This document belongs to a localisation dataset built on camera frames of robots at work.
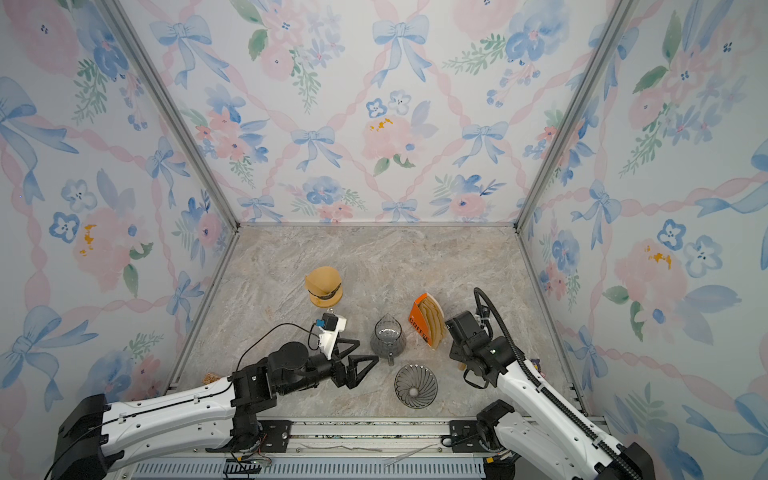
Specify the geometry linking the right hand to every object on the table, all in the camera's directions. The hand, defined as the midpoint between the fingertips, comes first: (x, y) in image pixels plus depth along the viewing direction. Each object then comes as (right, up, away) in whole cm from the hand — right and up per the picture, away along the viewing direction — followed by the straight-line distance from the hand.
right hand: (463, 344), depth 81 cm
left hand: (-25, +2, -13) cm, 28 cm away
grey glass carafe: (-20, +1, 0) cm, 20 cm away
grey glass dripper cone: (-13, -11, -1) cm, 17 cm away
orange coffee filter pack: (-9, +6, +5) cm, 12 cm away
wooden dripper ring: (-37, +11, +4) cm, 39 cm away
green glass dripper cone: (-38, +12, +4) cm, 40 cm away
